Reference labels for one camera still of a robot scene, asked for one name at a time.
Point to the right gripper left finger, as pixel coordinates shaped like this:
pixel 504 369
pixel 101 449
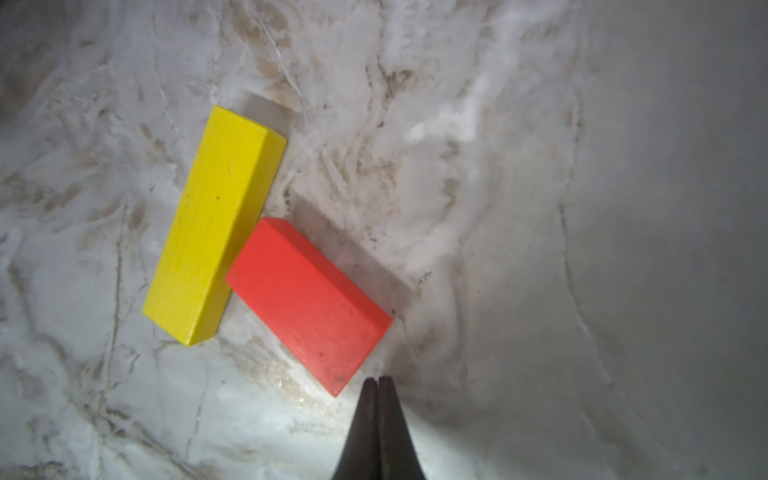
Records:
pixel 360 456

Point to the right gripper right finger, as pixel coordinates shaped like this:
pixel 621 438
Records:
pixel 397 456

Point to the red block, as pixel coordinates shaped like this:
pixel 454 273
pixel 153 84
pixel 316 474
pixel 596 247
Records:
pixel 324 319

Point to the yellow long block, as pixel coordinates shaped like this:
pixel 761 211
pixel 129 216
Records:
pixel 221 203

